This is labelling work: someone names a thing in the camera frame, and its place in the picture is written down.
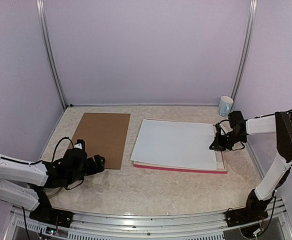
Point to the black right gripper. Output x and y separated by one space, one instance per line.
218 143

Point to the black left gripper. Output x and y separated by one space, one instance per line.
100 166

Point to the pink wooden picture frame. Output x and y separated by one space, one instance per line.
181 170

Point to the brown backing board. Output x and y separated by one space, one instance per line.
104 134

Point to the white paper sheets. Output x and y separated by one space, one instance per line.
173 142

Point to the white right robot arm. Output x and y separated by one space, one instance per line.
278 123

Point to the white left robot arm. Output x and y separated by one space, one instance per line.
22 183

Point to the light blue mug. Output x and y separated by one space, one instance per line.
225 105

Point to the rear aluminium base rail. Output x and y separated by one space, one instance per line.
141 105

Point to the front aluminium rail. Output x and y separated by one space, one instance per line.
198 226

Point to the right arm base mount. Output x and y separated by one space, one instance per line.
253 211

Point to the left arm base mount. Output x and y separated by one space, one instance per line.
45 213

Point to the right aluminium corner post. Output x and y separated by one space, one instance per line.
245 48

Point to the aluminium corner post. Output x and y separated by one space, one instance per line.
40 5
245 48

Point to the left aluminium corner post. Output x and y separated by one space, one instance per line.
40 5

